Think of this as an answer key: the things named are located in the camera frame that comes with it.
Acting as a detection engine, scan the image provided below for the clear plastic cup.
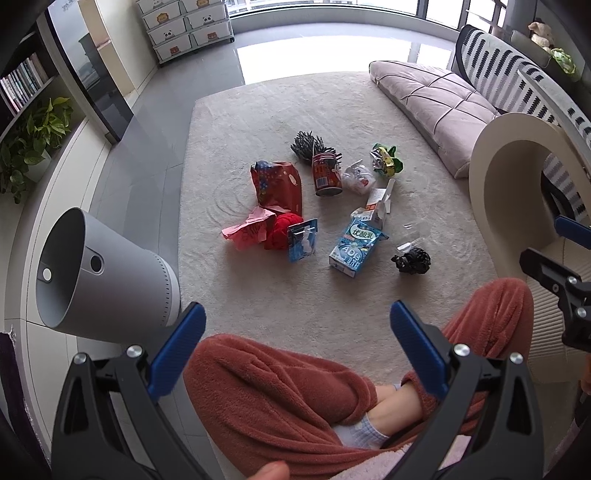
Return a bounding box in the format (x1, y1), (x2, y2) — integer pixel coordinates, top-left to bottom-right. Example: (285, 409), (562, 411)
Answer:
(396, 221), (431, 253)

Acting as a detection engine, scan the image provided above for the blue milk drink carton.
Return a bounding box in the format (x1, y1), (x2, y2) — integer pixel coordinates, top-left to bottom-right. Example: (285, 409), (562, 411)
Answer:
(329, 219), (389, 278)

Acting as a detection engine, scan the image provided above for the grey round trash bin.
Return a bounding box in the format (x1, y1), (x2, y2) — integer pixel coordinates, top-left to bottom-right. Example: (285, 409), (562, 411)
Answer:
(36, 207), (180, 343)

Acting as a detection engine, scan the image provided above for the person's thumb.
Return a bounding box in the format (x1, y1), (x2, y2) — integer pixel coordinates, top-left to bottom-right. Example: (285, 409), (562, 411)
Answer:
(247, 461), (290, 480)

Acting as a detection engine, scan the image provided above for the white sock foot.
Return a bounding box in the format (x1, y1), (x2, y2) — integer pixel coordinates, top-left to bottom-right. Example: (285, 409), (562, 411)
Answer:
(332, 413), (396, 450)

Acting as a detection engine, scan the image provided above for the black crumpled bag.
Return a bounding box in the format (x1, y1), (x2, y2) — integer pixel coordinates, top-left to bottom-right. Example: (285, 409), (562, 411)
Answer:
(391, 247), (432, 275)

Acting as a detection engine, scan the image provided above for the striped black white chair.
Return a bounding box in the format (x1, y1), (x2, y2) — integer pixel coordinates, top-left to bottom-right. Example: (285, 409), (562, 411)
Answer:
(455, 25), (590, 225)

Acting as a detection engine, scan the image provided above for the pink quilted cushion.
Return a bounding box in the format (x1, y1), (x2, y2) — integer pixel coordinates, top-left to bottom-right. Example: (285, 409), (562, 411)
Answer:
(369, 60), (499, 179)

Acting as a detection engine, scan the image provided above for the small white carton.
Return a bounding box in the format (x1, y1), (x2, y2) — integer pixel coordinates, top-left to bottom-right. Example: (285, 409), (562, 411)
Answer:
(351, 178), (396, 230)

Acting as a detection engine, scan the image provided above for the green yellow wrapper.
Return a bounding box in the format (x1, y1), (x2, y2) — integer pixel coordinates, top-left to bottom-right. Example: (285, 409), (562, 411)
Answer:
(370, 143), (404, 179)

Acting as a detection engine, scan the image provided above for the plush toy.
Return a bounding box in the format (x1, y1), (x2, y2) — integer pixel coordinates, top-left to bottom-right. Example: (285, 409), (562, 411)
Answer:
(528, 21), (577, 75)

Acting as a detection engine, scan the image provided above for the white plastic wrapper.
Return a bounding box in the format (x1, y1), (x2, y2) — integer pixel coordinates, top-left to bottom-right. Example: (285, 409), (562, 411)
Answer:
(341, 160), (376, 195)

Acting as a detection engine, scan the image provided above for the white low cabinet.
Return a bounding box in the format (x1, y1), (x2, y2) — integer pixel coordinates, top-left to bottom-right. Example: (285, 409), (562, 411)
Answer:
(1, 119), (111, 454)

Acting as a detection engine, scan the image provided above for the pink crumpled paper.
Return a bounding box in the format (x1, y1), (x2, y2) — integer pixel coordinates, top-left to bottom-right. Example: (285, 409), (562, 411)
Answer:
(221, 206), (276, 250)

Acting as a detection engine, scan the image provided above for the red drink can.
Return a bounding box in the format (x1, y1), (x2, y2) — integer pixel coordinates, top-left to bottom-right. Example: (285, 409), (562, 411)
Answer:
(311, 153), (342, 196)

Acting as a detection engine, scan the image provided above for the red crumpled wrapper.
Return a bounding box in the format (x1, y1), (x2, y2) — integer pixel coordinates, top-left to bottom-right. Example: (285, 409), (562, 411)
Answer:
(263, 212), (304, 251)

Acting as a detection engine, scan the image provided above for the beige carpet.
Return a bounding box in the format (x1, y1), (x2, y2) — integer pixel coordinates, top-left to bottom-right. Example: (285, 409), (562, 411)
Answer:
(178, 74), (495, 384)

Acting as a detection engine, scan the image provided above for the small blue packet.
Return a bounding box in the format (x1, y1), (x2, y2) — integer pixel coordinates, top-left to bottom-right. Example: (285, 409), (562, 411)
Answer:
(287, 219), (318, 263)

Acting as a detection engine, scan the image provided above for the black spiky pom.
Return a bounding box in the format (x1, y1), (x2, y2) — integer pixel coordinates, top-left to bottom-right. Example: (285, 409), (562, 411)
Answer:
(290, 131), (342, 165)

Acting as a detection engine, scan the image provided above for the green potted plant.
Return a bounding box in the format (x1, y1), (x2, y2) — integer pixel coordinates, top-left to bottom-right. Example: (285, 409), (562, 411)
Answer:
(1, 97), (73, 204)

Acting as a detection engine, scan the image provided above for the black tall panel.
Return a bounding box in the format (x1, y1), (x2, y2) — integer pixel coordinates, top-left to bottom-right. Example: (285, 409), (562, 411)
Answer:
(46, 1), (133, 144)

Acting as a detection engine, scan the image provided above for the dark bookshelf with books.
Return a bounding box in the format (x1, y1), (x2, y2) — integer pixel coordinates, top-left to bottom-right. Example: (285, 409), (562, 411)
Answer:
(1, 22), (58, 139)

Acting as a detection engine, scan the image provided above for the white drawer cabinet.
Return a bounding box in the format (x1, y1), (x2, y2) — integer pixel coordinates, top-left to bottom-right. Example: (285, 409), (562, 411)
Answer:
(135, 0), (235, 65)

